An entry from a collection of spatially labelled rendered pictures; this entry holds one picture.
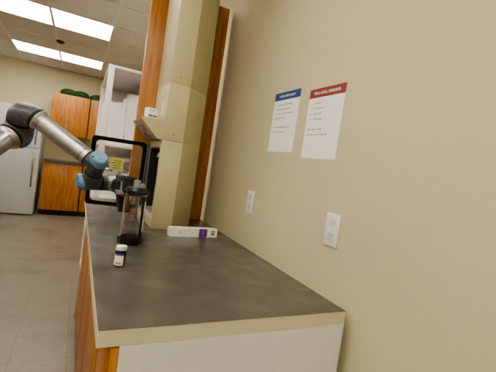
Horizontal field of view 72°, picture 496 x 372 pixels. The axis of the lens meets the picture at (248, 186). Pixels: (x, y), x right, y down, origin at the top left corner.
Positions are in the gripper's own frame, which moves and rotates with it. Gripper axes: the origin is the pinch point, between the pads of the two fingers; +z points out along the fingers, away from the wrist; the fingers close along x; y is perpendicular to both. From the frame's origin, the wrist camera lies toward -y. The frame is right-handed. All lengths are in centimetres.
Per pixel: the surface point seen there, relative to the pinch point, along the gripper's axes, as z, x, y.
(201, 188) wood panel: -52, 68, 1
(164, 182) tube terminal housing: -24.5, 25.6, 5.1
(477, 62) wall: 110, 30, 50
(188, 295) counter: 58, -6, -21
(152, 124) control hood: -26.7, 16.0, 34.0
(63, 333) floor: -111, 10, -113
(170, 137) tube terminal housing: -24.1, 25.8, 29.0
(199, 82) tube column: -26, 40, 62
